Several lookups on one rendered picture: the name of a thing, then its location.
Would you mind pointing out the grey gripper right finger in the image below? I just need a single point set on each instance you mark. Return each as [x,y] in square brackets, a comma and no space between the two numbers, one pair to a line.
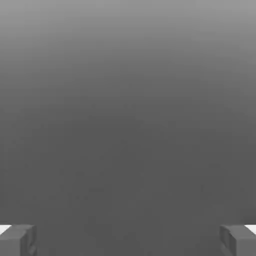
[242,242]

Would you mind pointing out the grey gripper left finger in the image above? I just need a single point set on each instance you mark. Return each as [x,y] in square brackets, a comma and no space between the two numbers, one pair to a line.
[14,242]

